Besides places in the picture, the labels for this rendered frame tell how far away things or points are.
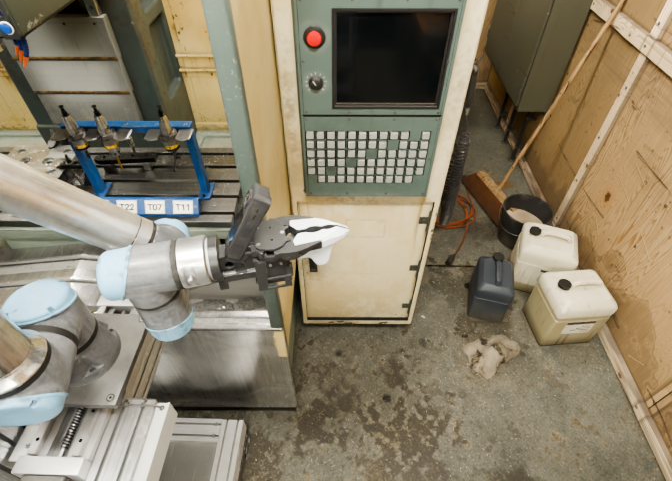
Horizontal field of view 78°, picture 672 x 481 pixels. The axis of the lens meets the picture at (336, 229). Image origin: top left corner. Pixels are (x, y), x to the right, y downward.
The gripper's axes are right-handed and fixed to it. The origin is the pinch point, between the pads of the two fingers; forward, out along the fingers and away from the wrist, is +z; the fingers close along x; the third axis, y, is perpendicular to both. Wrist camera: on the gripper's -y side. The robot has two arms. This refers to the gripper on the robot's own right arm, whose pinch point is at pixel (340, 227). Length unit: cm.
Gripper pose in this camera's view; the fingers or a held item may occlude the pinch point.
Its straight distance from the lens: 64.4
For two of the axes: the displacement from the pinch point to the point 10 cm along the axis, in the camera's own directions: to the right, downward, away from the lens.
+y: 0.3, 7.9, 6.2
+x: 2.2, 6.0, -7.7
